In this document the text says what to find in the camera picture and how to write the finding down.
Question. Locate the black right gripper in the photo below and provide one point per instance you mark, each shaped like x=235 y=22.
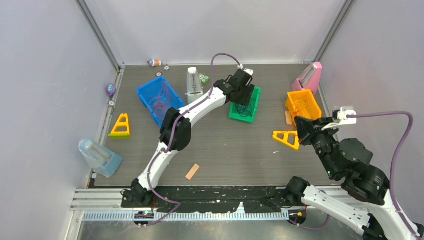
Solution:
x=305 y=125

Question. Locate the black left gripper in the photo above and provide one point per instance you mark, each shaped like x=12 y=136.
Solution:
x=244 y=100

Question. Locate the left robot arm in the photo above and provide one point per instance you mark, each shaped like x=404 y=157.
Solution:
x=176 y=129

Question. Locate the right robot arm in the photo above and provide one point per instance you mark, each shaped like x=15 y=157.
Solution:
x=349 y=160

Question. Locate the small wooden block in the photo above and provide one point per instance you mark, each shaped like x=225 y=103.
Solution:
x=288 y=118

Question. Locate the orange plastic bin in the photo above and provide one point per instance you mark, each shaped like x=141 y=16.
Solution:
x=302 y=103

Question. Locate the green plastic bin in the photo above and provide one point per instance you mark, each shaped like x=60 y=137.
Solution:
x=246 y=113

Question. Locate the green monster toy block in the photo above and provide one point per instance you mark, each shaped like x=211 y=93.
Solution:
x=204 y=78

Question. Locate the white metronome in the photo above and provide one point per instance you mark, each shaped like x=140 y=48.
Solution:
x=194 y=85

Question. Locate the pink metronome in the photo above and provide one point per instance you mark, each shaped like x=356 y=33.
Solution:
x=309 y=79

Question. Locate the blue plastic bin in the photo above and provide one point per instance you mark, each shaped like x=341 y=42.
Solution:
x=158 y=96

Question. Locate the small clown figurine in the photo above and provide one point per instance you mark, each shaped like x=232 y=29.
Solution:
x=154 y=63

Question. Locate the flat wooden block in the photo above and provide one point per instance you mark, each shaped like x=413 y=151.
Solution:
x=192 y=171

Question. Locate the yellow triangle on green base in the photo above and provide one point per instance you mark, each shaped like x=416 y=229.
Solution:
x=121 y=129

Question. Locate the purple round toy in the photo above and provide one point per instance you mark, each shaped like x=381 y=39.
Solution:
x=111 y=90

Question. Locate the clear plastic bottle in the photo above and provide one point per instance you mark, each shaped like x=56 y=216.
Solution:
x=102 y=160

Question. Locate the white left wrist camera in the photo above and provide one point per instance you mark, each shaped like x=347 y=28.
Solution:
x=247 y=70

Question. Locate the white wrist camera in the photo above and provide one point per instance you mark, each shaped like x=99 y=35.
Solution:
x=342 y=116
x=247 y=70

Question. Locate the yellow triangular plastic frame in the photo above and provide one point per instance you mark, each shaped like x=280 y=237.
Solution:
x=287 y=138

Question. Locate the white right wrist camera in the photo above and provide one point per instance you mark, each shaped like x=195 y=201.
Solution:
x=342 y=116

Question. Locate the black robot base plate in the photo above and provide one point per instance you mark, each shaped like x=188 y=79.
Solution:
x=210 y=199

